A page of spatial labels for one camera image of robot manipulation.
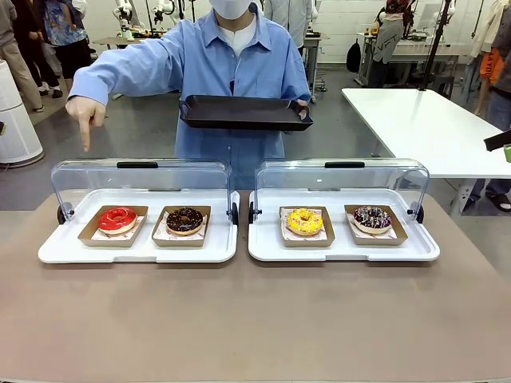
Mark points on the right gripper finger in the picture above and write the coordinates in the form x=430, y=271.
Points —
x=499, y=140
x=508, y=153

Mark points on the red glazed donut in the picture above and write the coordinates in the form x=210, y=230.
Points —
x=85, y=239
x=108, y=223

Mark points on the dark sprinkled donut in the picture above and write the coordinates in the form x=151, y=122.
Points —
x=379, y=240

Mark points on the dark donut with colourful sprinkles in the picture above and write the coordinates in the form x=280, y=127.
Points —
x=363, y=219

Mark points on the white printed paper liner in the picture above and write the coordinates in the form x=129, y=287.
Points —
x=201, y=235
x=359, y=233
x=289, y=237
x=120, y=237

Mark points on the black serving tray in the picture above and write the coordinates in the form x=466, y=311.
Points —
x=239, y=113

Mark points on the person's right forearm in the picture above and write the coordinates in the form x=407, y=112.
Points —
x=104, y=76

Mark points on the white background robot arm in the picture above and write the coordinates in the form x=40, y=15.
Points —
x=123, y=20
x=164, y=10

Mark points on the person's left forearm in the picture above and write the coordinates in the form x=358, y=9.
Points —
x=303, y=89

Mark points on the chocolate donut with nuts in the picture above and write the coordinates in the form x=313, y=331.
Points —
x=175, y=225

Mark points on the yellow sprinkled donut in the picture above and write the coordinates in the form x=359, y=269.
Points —
x=307, y=243
x=295, y=225

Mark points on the person in blue shirt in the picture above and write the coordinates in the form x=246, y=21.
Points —
x=239, y=76

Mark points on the person's right hand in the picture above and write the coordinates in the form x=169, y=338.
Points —
x=85, y=113

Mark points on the person's left hand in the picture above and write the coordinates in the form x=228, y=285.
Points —
x=302, y=109

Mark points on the white air purifier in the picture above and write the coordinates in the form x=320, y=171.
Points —
x=16, y=119

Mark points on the bystander in jeans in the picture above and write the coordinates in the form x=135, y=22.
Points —
x=502, y=111

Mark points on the bystander in beige trousers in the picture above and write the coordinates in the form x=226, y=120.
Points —
x=16, y=60

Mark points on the white side table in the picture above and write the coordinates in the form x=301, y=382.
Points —
x=419, y=119

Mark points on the bystander in dark clothes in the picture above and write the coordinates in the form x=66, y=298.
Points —
x=38, y=54

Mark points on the grey background workbench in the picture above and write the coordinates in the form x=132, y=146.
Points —
x=423, y=52

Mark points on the bystander in floral shirt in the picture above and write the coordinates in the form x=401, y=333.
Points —
x=64, y=24

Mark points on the white display tray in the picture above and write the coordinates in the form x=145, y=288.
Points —
x=339, y=247
x=64, y=239

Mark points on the clear dome lid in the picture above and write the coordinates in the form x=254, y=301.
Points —
x=139, y=177
x=343, y=179

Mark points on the black hanging bag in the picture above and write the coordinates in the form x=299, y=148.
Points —
x=353, y=56

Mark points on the bystander in pale shirt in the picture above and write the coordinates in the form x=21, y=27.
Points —
x=285, y=20

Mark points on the white face mask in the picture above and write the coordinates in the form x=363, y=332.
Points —
x=229, y=8

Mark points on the black camera stand pole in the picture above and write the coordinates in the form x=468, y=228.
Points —
x=433, y=48

